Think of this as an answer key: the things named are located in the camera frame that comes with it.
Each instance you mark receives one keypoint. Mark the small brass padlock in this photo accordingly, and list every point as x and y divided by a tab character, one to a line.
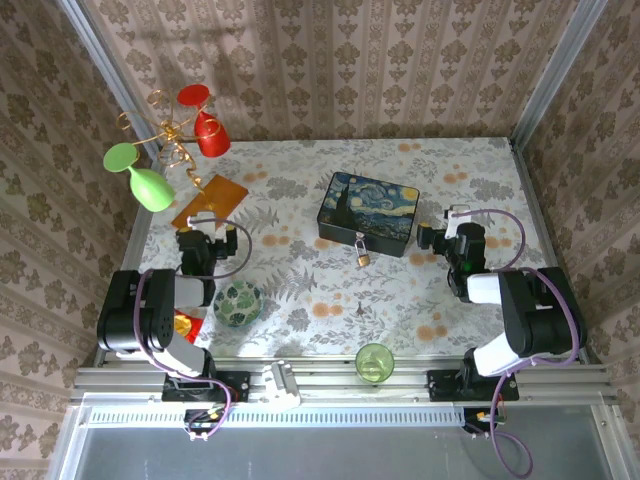
363	260

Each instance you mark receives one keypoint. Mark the starry night painted box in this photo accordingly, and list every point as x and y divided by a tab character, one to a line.
370	200

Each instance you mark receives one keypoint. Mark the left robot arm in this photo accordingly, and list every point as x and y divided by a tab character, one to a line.
135	310

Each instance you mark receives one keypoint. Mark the orange square plate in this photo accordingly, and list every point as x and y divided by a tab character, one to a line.
225	192

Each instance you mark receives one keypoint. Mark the green plastic goblet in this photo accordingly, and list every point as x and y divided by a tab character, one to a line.
150	190

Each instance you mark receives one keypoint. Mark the green patterned ball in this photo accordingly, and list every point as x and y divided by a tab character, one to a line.
239	304

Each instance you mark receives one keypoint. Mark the red snack packet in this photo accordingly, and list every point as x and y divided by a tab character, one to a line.
186	326

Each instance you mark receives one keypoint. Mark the floral patterned tablecloth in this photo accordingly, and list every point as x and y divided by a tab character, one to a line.
325	285

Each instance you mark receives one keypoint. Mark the red plastic goblet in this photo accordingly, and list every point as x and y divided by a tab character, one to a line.
210	135

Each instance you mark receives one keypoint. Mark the green glass tumbler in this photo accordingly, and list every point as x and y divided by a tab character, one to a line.
375	362

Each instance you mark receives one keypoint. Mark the black connector block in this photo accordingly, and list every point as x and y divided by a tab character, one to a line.
480	419
200	419

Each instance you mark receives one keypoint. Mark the grey metal shelf panel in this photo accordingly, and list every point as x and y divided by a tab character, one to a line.
325	455

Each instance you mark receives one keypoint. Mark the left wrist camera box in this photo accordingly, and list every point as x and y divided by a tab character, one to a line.
205	222

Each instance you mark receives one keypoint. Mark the aluminium table side rail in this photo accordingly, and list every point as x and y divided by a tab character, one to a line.
134	242
532	190

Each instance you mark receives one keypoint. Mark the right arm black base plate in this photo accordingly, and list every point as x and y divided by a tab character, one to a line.
442	385

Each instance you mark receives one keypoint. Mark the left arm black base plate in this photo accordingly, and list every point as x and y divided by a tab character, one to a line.
237	385

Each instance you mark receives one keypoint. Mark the white plastic mount bracket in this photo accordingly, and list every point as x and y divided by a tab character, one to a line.
282	385

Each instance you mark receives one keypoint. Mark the aluminium frame cross rail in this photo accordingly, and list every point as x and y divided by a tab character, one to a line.
325	385

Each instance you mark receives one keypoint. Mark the aluminium frame post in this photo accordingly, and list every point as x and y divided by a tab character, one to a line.
560	65
108	65

